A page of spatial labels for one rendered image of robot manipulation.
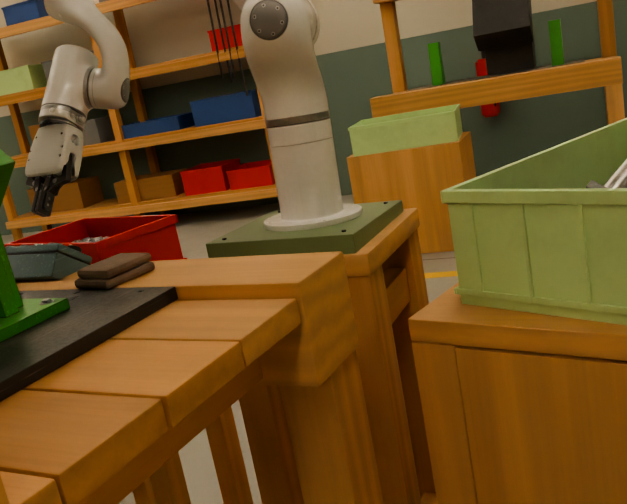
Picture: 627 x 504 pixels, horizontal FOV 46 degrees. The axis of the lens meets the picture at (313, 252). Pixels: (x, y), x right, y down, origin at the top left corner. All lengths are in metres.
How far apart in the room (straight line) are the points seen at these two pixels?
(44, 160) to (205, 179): 5.21
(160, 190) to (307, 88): 5.64
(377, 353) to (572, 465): 0.39
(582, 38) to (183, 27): 3.46
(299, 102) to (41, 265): 0.52
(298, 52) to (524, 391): 0.67
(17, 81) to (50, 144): 6.13
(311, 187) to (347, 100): 5.26
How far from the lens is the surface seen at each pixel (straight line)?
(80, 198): 7.45
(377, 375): 1.31
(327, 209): 1.37
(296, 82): 1.34
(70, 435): 0.73
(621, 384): 0.99
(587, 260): 0.98
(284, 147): 1.36
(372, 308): 1.26
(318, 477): 1.14
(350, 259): 1.24
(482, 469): 1.14
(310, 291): 0.98
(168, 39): 7.27
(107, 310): 1.03
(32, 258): 1.34
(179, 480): 1.61
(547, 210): 0.98
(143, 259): 1.18
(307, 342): 0.98
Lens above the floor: 1.16
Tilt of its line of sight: 14 degrees down
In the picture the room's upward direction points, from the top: 11 degrees counter-clockwise
